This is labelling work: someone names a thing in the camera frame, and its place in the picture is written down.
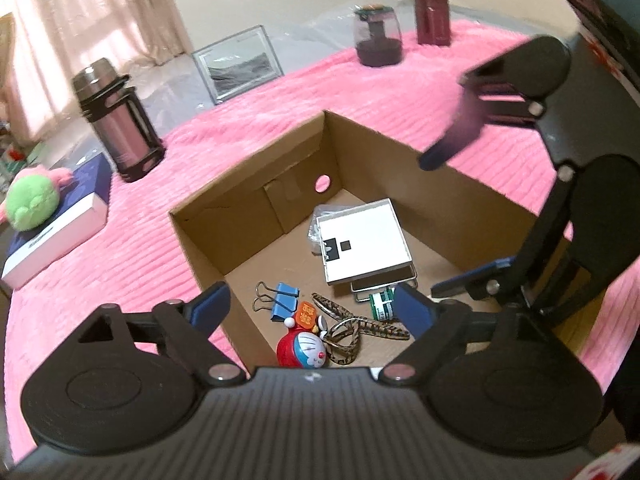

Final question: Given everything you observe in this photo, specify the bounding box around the brown cardboard box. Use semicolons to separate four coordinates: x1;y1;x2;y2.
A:
169;109;601;392

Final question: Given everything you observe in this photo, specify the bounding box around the pink ribbed blanket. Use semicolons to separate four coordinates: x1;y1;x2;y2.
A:
0;16;640;461

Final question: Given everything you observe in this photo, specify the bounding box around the silver picture frame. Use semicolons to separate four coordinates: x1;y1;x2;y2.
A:
192;24;285;106

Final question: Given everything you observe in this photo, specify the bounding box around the blue binder clip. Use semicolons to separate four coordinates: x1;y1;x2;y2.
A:
252;281;301;321

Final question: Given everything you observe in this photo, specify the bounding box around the green and white small jar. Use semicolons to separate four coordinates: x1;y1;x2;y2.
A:
369;287;401;322

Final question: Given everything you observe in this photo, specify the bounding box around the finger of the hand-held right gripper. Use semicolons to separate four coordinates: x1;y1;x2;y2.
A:
419;55;546;171
431;162;576;306

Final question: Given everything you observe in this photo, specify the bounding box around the white square night light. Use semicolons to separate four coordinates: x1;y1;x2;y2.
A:
316;199;414;286

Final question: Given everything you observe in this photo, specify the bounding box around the red white printed clothing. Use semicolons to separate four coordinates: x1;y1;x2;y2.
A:
575;441;640;480

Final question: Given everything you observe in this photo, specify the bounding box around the glass jar with dark base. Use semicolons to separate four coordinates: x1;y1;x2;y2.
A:
352;4;404;68

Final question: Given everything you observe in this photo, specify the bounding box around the orange charm tag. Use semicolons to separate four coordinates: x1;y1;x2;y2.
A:
291;299;321;334

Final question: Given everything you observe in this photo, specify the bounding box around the clear plastic bag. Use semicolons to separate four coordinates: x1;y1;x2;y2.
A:
306;205;332;257

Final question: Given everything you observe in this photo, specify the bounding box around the blue and white flat box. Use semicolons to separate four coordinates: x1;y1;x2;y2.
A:
1;152;114;289

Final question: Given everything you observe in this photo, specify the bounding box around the steel thermos flask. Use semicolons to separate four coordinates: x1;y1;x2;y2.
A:
71;57;167;184

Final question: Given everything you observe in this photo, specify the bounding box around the pink curtain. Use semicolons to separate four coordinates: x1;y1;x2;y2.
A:
0;0;195;133

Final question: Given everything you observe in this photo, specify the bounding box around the clear acrylic holder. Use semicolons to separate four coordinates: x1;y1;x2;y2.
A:
350;264;420;305

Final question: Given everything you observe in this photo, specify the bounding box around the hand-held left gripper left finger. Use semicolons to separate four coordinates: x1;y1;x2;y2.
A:
52;282;247;387

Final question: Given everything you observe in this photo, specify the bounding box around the red cartoon figurine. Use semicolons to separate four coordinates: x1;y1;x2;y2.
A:
276;327;330;370

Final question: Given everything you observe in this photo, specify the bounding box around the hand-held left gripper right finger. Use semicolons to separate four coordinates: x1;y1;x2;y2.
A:
378;285;571;387

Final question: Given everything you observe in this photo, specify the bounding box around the maroon canister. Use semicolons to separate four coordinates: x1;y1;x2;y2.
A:
412;0;453;47

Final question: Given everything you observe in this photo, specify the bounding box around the green plush toy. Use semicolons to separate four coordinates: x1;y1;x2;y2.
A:
4;165;75;231

